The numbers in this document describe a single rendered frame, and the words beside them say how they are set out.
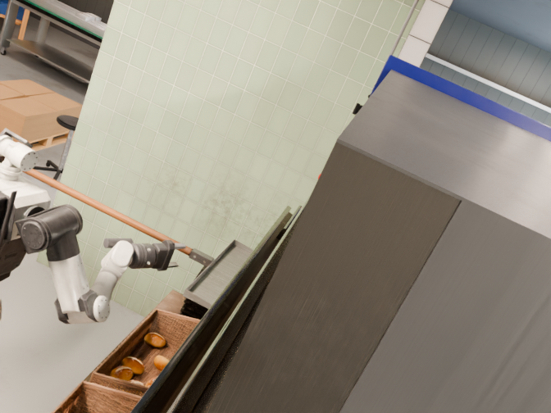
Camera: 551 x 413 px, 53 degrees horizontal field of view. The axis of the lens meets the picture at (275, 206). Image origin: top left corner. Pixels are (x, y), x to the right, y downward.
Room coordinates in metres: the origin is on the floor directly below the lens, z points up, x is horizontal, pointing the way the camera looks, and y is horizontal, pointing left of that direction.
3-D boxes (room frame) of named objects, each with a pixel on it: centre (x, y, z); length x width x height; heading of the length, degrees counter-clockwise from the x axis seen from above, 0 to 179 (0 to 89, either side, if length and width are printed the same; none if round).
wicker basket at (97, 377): (1.87, 0.10, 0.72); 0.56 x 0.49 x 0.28; 175
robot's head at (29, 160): (1.45, 0.75, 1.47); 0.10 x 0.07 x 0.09; 76
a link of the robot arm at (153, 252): (1.75, 0.32, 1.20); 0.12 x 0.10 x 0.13; 139
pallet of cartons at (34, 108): (5.10, 2.67, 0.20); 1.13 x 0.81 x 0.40; 171
